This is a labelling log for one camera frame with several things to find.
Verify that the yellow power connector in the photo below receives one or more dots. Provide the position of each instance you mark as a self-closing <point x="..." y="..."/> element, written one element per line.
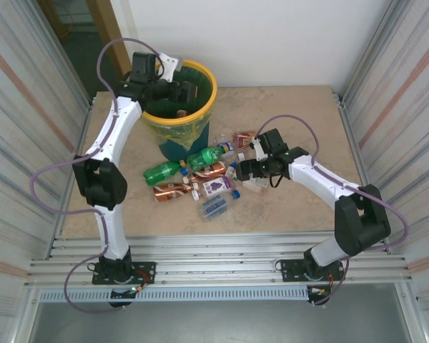
<point x="321" y="291"/>
<point x="137" y="288"/>

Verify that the green soda bottle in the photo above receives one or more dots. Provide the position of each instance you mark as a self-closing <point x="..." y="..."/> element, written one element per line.
<point x="161" y="173"/>
<point x="203" y="157"/>

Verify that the teal bin with yellow rim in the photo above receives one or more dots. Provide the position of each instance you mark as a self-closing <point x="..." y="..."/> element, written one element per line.
<point x="171" y="150"/>

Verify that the blue bottle cap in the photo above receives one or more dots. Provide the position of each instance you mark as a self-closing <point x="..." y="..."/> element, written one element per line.
<point x="184" y="171"/>

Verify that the wooden door frame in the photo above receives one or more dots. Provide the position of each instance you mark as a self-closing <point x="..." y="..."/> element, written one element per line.
<point x="106" y="18"/>

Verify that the bottle with red orange label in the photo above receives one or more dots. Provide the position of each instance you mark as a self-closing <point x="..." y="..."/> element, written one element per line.
<point x="241" y="139"/>

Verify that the clear bottle blue patterned label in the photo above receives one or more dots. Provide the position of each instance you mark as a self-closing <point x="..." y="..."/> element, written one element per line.
<point x="214" y="206"/>

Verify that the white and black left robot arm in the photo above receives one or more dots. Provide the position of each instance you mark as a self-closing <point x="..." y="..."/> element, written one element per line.
<point x="111" y="232"/>

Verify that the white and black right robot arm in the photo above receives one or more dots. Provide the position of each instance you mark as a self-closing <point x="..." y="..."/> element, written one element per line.
<point x="325" y="182"/>

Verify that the clear bottle purple grape label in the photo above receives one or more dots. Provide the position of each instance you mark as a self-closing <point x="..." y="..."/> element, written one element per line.
<point x="218" y="186"/>

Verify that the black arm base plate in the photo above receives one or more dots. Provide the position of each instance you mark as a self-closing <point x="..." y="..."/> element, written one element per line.
<point x="289" y="269"/>
<point x="148" y="268"/>

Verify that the aluminium rail frame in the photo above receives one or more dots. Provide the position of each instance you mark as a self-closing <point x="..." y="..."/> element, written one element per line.
<point x="218" y="250"/>

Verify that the tiny clear bottle white cap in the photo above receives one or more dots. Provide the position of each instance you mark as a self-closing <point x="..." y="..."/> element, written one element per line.
<point x="233" y="174"/>

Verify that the corrugated metal enclosure panel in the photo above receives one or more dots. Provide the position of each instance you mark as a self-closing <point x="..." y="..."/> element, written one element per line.
<point x="414" y="107"/>
<point x="14" y="143"/>

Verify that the yellow plastic bin liner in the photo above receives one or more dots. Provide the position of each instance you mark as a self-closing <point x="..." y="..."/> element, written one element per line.
<point x="186" y="137"/>

